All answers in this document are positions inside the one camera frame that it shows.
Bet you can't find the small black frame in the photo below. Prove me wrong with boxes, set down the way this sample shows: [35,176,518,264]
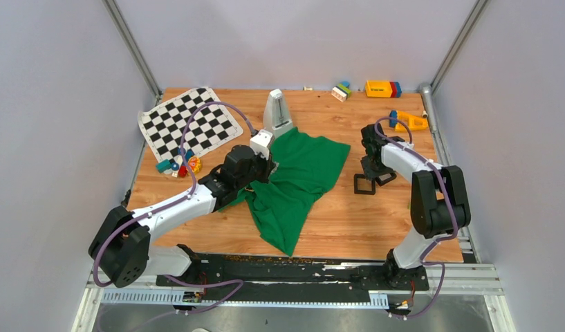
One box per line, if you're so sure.
[353,174,376,196]

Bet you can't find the green garment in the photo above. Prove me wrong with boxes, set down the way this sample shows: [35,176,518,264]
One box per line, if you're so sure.
[219,128,351,257]

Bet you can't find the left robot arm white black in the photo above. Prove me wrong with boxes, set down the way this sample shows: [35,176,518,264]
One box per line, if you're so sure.
[88,143,277,288]

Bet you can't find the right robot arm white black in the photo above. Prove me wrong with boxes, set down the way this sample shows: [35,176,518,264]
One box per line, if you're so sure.
[361,124,471,289]

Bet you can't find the yellow round toy block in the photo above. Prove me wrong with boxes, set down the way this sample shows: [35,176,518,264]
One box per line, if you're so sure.
[187,156,202,174]

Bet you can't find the orange blue toy ramp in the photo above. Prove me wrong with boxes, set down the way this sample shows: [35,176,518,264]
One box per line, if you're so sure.
[389,110,429,132]

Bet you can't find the grey metronome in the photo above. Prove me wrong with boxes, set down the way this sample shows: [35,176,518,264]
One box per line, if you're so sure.
[263,89,295,138]

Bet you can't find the blue red toy block figure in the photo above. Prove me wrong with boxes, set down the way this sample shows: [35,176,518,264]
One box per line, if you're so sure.
[172,149,194,178]

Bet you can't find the teal toy block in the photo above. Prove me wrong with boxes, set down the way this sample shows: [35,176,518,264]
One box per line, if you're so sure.
[156,160,172,173]

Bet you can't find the yellow red blue toy block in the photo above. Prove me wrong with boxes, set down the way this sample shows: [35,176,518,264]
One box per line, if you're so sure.
[365,80,402,98]

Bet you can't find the white green blue toy blocks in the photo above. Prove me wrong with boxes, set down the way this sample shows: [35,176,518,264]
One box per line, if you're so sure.
[331,81,352,102]

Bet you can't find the black white checkerboard sheet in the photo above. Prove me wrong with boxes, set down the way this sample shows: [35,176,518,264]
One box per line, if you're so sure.
[138,87,243,163]

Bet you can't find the grey metal pipe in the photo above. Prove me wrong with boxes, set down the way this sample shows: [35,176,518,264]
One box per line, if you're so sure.
[418,83,438,134]

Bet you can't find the black square frame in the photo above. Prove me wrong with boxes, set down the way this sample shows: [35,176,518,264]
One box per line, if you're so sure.
[375,172,397,187]

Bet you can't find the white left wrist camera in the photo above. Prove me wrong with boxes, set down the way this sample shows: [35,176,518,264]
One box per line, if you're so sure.
[250,129,275,160]

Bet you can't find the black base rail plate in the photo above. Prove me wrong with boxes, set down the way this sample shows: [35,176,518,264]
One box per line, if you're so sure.
[179,253,429,303]

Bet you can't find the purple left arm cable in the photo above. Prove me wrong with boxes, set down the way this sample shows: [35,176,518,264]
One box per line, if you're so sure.
[92,101,258,315]

